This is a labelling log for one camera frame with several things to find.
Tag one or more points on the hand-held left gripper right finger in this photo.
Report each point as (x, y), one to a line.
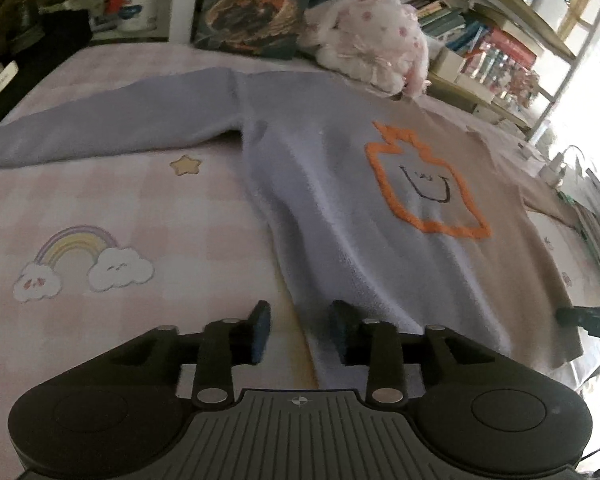
(338, 334)

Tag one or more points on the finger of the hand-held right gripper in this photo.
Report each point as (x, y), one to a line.
(587, 321)

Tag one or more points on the blue beige sweater orange outline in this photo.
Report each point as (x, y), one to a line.
(330, 200)

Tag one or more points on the white bed post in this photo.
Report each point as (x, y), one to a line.
(181, 0)

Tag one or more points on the pink checked rainbow blanket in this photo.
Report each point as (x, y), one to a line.
(130, 220)

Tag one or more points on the wooden bookshelf with books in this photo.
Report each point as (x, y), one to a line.
(490, 35)

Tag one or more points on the pink white plush toy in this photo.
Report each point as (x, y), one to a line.
(367, 45)

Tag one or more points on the printed picture board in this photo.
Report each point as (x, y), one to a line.
(252, 7)

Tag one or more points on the white plastic tub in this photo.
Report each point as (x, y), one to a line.
(136, 5)

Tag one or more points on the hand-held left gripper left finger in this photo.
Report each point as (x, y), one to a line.
(260, 335)

